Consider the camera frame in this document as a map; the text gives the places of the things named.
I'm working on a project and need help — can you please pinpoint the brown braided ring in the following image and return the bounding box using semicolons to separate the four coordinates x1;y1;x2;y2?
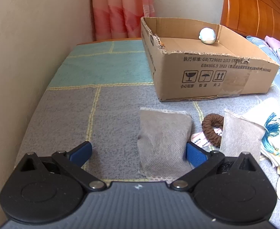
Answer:
201;113;225;148

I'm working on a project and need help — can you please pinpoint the grey fabric sachet bag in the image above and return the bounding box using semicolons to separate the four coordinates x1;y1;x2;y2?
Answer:
137;108;193;180

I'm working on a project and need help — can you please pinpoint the blue tassel cord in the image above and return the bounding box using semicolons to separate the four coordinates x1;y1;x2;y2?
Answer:
261;112;280;153

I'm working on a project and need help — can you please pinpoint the white and blue plush toy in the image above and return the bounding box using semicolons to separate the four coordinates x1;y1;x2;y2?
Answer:
198;27;216;45

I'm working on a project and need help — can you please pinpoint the white printed card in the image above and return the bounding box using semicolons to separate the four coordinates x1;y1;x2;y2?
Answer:
191;132;219;152

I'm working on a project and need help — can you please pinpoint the open cardboard box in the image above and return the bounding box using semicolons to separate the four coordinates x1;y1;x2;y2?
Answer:
141;17;279;101

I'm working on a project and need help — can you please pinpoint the blue floral bed sheet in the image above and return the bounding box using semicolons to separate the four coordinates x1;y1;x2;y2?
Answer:
246;36;280;88

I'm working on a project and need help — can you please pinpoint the pink patterned curtain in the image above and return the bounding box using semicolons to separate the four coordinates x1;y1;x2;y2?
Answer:
92;0;155;41

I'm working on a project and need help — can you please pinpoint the wooden bed headboard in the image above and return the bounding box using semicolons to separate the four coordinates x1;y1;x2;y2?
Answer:
221;0;280;41

